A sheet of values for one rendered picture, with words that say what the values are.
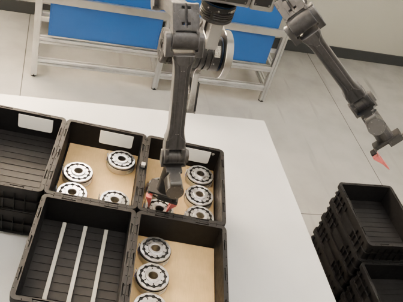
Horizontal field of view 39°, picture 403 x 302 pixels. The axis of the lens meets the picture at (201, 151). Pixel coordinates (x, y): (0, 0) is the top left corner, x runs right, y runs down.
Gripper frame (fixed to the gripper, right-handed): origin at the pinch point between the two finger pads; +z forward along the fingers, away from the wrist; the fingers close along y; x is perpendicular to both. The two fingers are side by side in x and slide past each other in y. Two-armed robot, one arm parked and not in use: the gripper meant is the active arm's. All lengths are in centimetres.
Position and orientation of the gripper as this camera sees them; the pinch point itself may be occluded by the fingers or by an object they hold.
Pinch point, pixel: (158, 207)
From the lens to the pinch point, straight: 195.4
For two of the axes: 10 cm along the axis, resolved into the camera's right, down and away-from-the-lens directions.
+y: 9.5, 2.9, 1.1
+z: -2.9, 7.4, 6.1
